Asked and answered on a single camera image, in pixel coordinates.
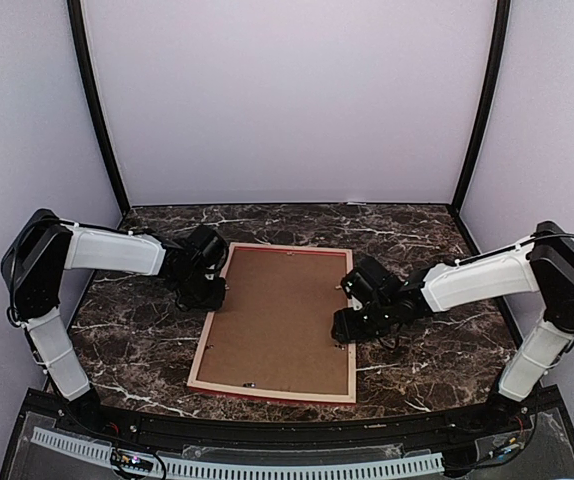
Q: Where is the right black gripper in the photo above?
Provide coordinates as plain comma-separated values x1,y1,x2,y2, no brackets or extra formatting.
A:
331,299,395,345

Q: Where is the left black corner post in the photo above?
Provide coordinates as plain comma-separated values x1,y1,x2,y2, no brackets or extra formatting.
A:
66,0,131,215

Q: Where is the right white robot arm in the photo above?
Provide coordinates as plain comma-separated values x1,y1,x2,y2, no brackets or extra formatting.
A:
331,221,574,434

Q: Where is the right black corner post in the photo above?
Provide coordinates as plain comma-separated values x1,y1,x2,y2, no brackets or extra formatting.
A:
450,0,511,216

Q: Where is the wooden picture frame red edge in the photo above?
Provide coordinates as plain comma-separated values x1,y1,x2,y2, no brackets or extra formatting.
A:
186,241,357,405

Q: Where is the brown backing board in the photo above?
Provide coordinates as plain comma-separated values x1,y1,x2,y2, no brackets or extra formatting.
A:
194,248,351,396

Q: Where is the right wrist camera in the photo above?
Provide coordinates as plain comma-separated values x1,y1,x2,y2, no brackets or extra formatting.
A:
348,296,368,311

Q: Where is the black corner post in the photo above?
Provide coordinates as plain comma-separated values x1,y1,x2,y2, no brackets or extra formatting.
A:
66,0,131,215
450,0,511,216

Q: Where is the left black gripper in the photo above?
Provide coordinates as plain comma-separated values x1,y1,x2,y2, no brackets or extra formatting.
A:
173,269,227,311

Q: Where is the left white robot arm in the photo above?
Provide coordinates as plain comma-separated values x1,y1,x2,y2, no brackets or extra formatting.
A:
0,208,229,436

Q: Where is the grey slotted cable duct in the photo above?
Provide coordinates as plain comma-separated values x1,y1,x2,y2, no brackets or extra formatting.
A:
30,427,444,479

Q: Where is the black front table rail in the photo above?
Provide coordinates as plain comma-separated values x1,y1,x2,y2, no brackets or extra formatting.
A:
24,390,537,451

